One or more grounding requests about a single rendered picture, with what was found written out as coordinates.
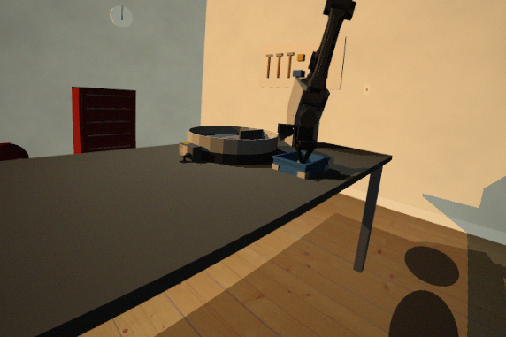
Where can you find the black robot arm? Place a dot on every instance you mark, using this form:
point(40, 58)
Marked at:
point(337, 10)

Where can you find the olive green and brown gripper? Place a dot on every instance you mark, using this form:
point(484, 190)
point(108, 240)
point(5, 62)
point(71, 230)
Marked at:
point(310, 145)

